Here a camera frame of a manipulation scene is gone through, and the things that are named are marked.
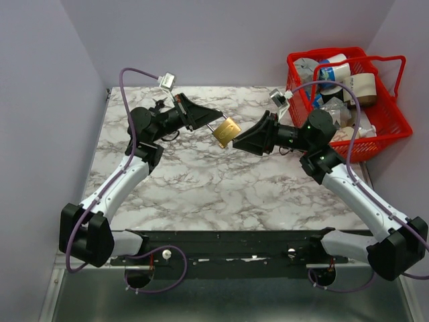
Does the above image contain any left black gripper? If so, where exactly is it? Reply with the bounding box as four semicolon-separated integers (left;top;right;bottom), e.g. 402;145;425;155
150;93;223;143

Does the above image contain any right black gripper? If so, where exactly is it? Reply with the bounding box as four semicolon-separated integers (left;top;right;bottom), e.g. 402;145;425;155
233;111;313;156

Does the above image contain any large brass padlock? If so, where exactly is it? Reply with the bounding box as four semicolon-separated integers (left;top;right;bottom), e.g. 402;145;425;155
206;115;241;149

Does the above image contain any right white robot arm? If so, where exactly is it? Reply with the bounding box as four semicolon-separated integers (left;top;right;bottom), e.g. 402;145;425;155
233;110;428;281

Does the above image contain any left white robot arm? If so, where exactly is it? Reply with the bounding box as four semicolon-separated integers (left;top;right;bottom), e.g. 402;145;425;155
59;93;223;267

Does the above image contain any black padlock with keys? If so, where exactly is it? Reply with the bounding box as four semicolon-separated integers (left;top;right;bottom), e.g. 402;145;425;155
152;98;166;113

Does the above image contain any clear plastic bag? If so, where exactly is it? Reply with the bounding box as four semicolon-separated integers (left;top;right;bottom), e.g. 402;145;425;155
321;97;351;129

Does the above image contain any grey crumpled bag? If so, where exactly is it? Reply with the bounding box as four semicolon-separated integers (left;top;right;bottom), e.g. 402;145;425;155
294;58;319;84

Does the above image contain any beige lotion pump bottle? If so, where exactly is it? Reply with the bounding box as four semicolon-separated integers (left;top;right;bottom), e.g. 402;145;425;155
331;124;377;143

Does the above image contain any white blue paper cup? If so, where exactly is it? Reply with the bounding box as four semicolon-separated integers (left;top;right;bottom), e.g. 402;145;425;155
318;53;351;83

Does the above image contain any beige tape roll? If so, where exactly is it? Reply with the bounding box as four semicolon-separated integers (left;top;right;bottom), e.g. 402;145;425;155
343;73;377;107

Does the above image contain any red plastic basket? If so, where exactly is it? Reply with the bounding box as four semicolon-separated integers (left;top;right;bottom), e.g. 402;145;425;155
286;47;412;163

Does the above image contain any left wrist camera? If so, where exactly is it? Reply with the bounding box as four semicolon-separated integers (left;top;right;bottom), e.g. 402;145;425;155
158;72;176;101

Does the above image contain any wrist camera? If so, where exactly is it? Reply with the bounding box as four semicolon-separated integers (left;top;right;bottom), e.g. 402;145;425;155
269;89;293;120
158;72;176;101

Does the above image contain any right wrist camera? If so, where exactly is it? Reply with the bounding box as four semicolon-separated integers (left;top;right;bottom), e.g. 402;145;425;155
269;89;293;120

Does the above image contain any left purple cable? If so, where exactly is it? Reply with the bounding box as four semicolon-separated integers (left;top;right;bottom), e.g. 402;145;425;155
65;67;188;294

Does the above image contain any purple cable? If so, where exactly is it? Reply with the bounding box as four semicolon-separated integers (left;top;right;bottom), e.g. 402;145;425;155
284;80;429;293
65;67;188;294

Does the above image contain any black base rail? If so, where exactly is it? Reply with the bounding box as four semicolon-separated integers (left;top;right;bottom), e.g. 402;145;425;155
111;230;351;280

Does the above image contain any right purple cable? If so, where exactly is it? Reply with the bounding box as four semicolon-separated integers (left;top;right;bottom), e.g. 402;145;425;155
284;80;429;293

